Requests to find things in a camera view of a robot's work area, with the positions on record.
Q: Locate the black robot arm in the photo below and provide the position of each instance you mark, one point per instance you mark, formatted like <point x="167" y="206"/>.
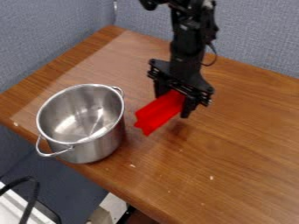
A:
<point x="194" y="32"/>

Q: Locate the metal pot with handle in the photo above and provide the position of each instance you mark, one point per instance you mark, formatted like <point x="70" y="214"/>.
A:
<point x="80" y="122"/>

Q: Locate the red block object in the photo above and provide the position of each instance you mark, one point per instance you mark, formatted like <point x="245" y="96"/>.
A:
<point x="155" y="114"/>

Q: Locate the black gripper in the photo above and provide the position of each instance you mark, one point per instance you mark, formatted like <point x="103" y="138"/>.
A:
<point x="182" y="76"/>

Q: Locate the white box under table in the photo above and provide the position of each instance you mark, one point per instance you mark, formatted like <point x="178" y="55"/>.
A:
<point x="19" y="210"/>

